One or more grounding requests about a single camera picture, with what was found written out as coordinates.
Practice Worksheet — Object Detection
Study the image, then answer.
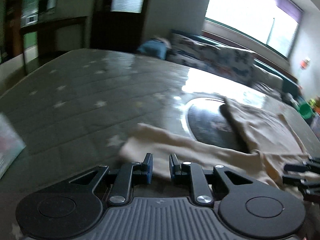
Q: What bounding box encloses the blue bed sheet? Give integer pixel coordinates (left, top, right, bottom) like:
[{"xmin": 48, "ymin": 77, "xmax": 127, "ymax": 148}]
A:
[{"xmin": 137, "ymin": 30, "xmax": 300, "ymax": 102}]

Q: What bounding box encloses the green plastic bucket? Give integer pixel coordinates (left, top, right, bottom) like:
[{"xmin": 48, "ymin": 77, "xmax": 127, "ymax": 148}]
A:
[{"xmin": 298, "ymin": 102, "xmax": 313, "ymax": 120}]

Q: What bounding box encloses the colourful pinwheel toy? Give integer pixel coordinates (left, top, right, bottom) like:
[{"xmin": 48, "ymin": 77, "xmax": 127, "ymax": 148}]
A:
[{"xmin": 300, "ymin": 59, "xmax": 310, "ymax": 70}]

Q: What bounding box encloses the green framed window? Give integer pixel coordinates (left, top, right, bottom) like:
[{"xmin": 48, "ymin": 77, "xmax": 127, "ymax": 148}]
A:
[{"xmin": 205, "ymin": 0, "xmax": 303, "ymax": 57}]

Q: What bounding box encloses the cream knit garment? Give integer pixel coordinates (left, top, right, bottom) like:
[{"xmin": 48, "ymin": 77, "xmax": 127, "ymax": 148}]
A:
[{"xmin": 119, "ymin": 99, "xmax": 310, "ymax": 199}]

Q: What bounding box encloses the large butterfly print pillow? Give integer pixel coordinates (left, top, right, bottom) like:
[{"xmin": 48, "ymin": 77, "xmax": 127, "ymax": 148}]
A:
[{"xmin": 215, "ymin": 46, "xmax": 255, "ymax": 85}]

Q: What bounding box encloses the long butterfly print cushion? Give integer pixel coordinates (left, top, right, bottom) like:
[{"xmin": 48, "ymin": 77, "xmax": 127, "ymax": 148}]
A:
[{"xmin": 167, "ymin": 34, "xmax": 220, "ymax": 72}]

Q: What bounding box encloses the book with colourful cover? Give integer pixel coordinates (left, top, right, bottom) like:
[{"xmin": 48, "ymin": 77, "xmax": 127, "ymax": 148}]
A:
[{"xmin": 0, "ymin": 113, "xmax": 26, "ymax": 178}]

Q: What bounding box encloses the clear plastic toy box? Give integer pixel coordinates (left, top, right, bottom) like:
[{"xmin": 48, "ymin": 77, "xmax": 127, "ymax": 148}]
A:
[{"xmin": 310, "ymin": 114, "xmax": 320, "ymax": 140}]

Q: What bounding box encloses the dark wooden door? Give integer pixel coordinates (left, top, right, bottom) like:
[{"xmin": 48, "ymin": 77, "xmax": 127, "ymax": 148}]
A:
[{"xmin": 89, "ymin": 0, "xmax": 149, "ymax": 53}]

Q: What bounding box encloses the grey plain pillow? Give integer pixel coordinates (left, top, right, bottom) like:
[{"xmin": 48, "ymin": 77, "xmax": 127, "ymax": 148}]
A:
[{"xmin": 250, "ymin": 65, "xmax": 283, "ymax": 101}]

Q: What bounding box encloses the grey star quilted mat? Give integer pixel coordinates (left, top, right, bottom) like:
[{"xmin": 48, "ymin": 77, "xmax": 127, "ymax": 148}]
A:
[{"xmin": 1, "ymin": 49, "xmax": 319, "ymax": 239}]

